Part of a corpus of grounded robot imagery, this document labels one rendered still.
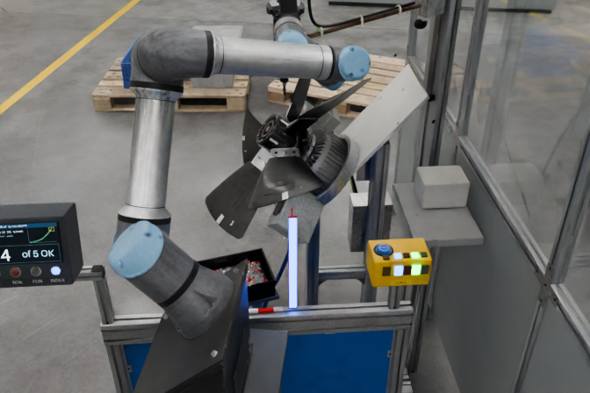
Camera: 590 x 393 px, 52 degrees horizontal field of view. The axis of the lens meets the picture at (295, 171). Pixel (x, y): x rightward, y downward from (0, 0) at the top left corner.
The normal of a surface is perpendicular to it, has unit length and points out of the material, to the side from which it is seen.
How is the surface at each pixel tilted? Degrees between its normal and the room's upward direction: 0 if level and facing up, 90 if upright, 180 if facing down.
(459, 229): 0
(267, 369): 0
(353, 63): 67
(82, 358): 0
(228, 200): 50
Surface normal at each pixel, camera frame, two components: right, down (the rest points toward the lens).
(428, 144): -0.77, 0.33
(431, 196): 0.07, 0.53
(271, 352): 0.00, -0.85
